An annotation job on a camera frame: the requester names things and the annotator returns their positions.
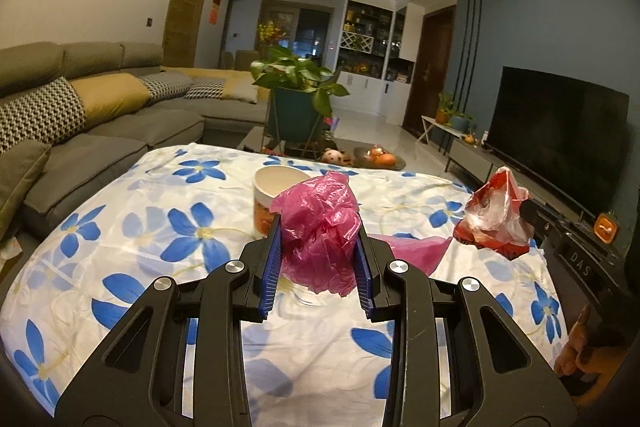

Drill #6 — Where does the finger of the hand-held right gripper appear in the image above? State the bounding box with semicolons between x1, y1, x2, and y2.
519;199;539;228

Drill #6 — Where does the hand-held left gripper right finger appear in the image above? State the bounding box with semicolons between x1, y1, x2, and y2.
352;232;588;427

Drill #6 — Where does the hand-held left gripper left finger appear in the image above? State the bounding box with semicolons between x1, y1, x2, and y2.
55;213;284;427

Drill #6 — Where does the red plastic bag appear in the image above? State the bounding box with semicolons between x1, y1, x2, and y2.
452;167;536;260

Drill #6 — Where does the pink plastic bag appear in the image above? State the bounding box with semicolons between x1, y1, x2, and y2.
370;234;452;278
270;172;363;298

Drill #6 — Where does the person's right hand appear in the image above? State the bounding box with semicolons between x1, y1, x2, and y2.
554;304;602;378

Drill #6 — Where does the white paper cup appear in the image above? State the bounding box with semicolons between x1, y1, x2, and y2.
254;165;313;239

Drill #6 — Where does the grey television cabinet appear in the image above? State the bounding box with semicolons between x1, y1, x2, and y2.
447;138;601;228

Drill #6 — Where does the black television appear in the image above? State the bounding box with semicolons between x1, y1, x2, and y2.
487;67;630;220

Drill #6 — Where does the small plant in blue pot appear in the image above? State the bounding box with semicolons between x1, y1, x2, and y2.
450;109;475;132

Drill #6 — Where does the blue floral blanket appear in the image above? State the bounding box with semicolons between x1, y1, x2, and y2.
0;144;571;418

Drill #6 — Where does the white side table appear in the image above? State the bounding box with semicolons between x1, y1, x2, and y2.
415;115;471;152

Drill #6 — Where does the fruit tray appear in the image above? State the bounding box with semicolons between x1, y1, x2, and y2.
353;146;405;170

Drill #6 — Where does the small plush toy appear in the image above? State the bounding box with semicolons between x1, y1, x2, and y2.
321;148;353;166

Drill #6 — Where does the small plant in orange pot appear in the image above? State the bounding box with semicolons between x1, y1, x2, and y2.
435;92;453;124

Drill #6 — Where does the dark coffee table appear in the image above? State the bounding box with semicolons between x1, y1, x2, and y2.
237;125;406;170

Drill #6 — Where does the green plant in teal pot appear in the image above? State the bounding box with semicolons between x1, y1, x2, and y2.
250;46;351;158

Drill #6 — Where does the dark wooden door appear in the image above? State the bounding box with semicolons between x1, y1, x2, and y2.
402;5;458;132

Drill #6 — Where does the white display cabinet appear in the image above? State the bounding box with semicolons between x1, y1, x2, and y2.
336;0;418;118

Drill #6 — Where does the small houndstooth pillow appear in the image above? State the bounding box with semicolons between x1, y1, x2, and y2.
184;78;228;100
140;73;193;104

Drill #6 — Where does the grey sofa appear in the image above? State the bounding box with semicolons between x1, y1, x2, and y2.
0;41;273;240

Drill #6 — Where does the yellow pillow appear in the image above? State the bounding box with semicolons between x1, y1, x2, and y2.
70;73;153;120

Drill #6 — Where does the yellow flower bunch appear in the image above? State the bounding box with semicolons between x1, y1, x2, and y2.
257;22;288;46

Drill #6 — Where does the glass balcony door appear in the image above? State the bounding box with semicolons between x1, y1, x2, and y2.
260;0;333;68

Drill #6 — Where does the grey pillow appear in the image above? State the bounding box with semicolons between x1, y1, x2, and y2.
0;139;53;240

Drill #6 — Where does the light wooden door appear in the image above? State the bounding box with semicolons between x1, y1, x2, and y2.
162;0;212;68

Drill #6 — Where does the large houndstooth pillow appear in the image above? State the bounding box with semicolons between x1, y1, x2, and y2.
0;77;88;155

